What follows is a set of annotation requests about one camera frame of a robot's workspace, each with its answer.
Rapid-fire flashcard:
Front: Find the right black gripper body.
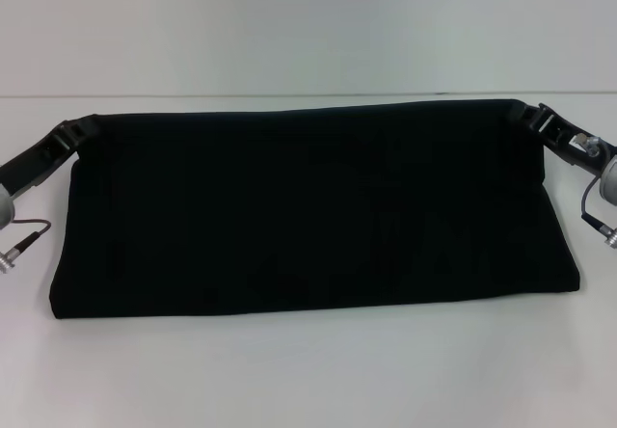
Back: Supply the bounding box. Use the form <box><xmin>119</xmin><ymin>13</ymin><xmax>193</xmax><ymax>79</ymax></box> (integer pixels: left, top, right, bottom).
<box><xmin>538</xmin><ymin>108</ymin><xmax>617</xmax><ymax>174</ymax></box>

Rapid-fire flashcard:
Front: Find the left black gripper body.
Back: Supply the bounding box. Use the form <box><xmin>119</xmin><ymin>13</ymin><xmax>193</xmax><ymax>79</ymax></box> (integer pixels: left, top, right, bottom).
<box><xmin>0</xmin><ymin>121</ymin><xmax>74</xmax><ymax>189</ymax></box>

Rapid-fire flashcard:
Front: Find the black shirt with FREE print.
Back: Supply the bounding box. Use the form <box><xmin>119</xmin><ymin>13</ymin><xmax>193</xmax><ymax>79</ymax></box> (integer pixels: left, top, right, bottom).
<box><xmin>47</xmin><ymin>97</ymin><xmax>588</xmax><ymax>322</ymax></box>

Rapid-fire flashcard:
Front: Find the right arm silver cable plug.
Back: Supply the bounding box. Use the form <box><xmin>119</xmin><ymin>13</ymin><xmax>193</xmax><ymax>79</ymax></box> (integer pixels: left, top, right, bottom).
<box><xmin>576</xmin><ymin>133</ymin><xmax>603</xmax><ymax>158</ymax></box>

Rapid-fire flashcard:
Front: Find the right arm dark cable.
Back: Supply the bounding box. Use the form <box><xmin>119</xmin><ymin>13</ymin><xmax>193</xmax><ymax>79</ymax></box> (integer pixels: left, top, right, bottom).
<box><xmin>580</xmin><ymin>176</ymin><xmax>609</xmax><ymax>230</ymax></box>

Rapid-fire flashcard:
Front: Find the arm dark cable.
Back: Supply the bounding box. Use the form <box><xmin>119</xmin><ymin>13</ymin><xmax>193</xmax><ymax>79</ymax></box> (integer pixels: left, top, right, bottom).
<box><xmin>8</xmin><ymin>218</ymin><xmax>52</xmax><ymax>237</ymax></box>
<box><xmin>580</xmin><ymin>176</ymin><xmax>609</xmax><ymax>230</ymax></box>

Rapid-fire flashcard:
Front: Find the left arm dark cable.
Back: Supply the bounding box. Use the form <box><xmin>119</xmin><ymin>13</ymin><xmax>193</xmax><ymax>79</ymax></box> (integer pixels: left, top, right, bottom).
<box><xmin>8</xmin><ymin>218</ymin><xmax>52</xmax><ymax>237</ymax></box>

